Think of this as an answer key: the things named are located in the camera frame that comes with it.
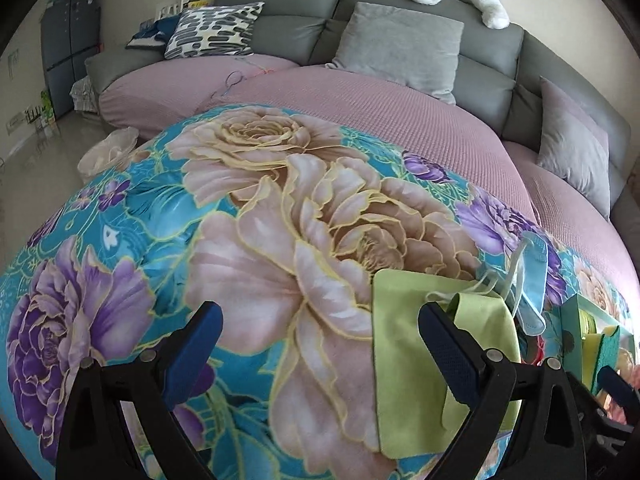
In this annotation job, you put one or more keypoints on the teal box with white inside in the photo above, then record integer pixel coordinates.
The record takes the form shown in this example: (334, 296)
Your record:
(570, 320)

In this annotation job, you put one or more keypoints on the green and white box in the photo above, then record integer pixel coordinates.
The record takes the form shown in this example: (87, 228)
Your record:
(42, 110)

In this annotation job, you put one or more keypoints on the light green cloth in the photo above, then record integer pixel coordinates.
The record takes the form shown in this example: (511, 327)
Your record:
(410, 335)

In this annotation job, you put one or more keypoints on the stack of booklets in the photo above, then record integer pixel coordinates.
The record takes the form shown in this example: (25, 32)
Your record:
(180, 6)

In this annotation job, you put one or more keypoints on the floral printed blanket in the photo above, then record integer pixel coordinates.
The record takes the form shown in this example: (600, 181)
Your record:
(250, 260)

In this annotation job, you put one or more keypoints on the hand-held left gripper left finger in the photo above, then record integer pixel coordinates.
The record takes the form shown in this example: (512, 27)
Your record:
(197, 345)

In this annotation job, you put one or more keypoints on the black and white patterned cushion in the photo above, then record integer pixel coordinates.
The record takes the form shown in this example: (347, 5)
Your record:
(215, 30)

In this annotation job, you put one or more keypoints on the pink quilted sofa cover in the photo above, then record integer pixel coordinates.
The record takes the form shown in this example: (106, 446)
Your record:
(375, 125)
(575, 230)
(150, 95)

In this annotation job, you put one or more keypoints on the white lace cloth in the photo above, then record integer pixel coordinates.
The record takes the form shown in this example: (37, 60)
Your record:
(84, 96)

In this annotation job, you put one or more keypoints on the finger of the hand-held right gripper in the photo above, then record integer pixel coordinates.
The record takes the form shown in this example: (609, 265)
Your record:
(620, 387)

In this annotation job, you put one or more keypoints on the blue face mask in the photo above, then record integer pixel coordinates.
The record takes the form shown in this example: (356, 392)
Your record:
(535, 265)

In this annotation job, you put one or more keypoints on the green and yellow sponge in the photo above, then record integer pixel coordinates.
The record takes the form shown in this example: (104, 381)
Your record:
(607, 355)

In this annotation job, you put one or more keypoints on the dark blue cloth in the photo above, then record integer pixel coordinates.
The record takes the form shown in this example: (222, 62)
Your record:
(150, 35)

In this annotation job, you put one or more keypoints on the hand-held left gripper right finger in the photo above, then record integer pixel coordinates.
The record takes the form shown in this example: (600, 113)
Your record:
(450, 355)

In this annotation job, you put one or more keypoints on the grey sofa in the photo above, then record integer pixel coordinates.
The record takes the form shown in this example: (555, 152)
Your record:
(500, 60)

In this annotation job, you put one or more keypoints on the white basket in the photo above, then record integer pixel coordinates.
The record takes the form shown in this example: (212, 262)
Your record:
(107, 152)

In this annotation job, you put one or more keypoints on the grey and pink cushion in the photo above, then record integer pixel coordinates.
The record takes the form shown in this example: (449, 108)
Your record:
(575, 145)

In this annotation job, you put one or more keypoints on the blue-grey cabinet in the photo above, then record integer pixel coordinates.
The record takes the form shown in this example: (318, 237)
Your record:
(65, 50)

